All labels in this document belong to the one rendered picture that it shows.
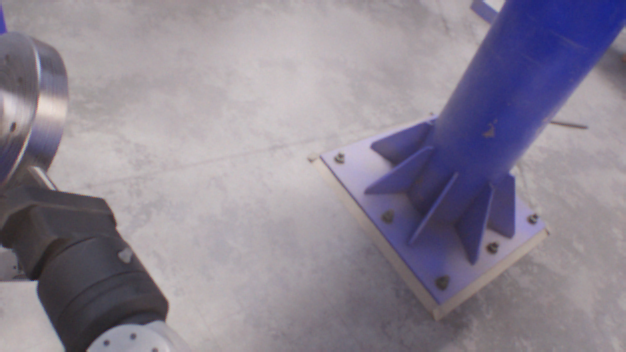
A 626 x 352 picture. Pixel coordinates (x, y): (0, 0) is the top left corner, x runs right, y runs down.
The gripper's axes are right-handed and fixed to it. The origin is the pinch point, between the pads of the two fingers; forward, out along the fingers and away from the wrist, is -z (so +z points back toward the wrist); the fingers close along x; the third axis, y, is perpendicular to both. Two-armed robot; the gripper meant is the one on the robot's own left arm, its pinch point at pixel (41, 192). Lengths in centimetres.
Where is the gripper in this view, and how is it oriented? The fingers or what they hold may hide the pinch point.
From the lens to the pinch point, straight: 50.3
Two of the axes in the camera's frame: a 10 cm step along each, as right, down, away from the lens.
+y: -6.2, 7.7, 1.5
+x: -4.3, -1.7, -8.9
